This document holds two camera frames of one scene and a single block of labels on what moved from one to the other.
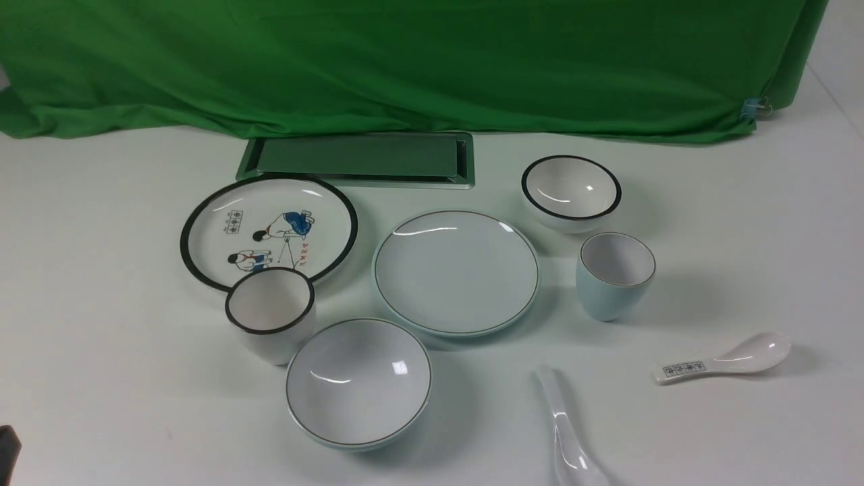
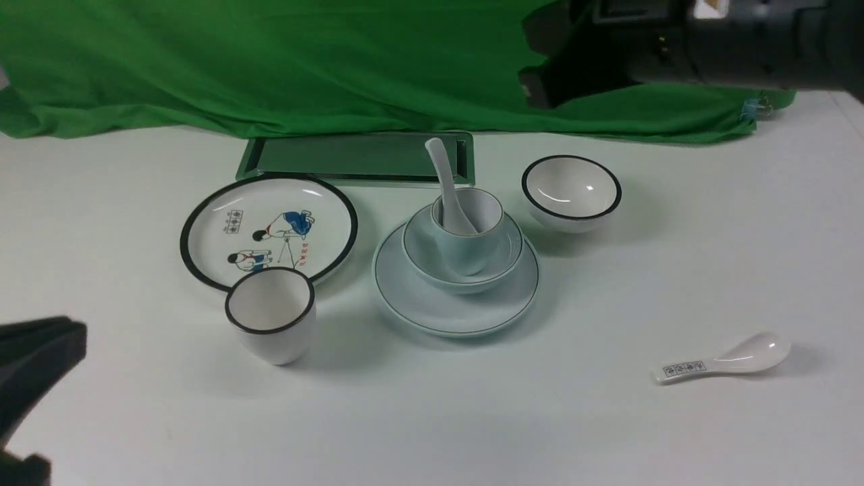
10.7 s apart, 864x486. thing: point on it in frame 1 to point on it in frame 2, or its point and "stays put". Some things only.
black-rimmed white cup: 273,311 stays put
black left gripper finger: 10,447 to 34,354
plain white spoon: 574,465 to 455,219
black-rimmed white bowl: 571,193 stays put
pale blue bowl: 357,384 to 424,252
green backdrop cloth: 671,71 stays put
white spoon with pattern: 755,353 stays put
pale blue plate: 455,273 stays put
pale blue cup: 613,271 to 469,254
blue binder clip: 754,109 stays put
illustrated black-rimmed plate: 262,221 stays put
